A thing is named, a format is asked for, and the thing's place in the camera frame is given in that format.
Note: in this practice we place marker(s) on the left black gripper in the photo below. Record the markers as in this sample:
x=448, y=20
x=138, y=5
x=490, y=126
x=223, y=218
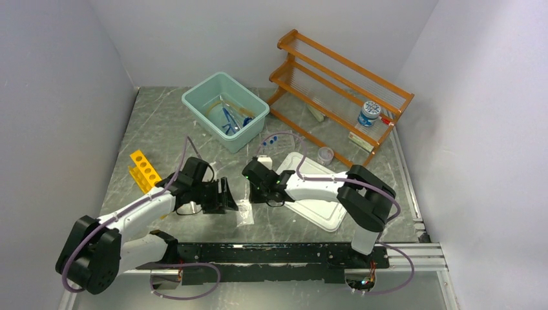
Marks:
x=219, y=200

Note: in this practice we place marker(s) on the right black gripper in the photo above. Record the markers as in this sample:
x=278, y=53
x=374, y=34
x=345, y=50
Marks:
x=255, y=199

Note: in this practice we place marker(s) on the small white plastic bag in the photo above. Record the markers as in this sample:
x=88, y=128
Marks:
x=245, y=213

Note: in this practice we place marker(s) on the blue item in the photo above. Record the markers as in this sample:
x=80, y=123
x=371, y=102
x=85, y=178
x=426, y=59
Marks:
x=247, y=121

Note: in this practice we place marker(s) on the blue safety glasses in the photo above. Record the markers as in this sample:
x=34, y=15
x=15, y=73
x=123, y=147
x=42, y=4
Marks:
x=232, y=125

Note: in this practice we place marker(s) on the yellow rubber tubing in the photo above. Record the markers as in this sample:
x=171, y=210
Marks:
x=214, y=111

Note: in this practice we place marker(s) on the metal crucible tongs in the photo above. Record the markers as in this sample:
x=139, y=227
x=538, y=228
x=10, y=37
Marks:
x=227, y=105

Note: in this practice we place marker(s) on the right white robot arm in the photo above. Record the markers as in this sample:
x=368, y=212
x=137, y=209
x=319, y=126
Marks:
x=366, y=198

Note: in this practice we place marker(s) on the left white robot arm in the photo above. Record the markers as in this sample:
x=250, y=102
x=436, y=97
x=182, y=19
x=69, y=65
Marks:
x=97, y=250

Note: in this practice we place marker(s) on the clear round plastic container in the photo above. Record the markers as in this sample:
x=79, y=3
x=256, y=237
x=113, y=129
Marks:
x=325, y=156

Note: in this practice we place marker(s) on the white plastic bin lid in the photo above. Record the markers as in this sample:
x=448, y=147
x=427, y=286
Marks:
x=326, y=215

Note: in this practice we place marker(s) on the light green plastic bin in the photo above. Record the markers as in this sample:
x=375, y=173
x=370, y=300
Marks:
x=220, y=84

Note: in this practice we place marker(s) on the yellow test tube rack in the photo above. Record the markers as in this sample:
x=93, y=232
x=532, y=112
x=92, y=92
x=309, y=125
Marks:
x=143, y=172

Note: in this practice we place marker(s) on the white green small box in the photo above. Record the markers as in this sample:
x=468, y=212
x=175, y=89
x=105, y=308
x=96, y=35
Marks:
x=360, y=142

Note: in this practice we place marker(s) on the orange wooden shelf rack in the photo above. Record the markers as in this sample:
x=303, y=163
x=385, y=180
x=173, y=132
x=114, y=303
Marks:
x=314, y=75

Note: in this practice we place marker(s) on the blue white lidded jar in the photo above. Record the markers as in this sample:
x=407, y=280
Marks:
x=370, y=112

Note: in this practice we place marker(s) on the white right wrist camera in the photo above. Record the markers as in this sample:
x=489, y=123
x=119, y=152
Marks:
x=265, y=160

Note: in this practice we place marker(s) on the black mounting rail base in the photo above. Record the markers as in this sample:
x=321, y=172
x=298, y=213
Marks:
x=258, y=262

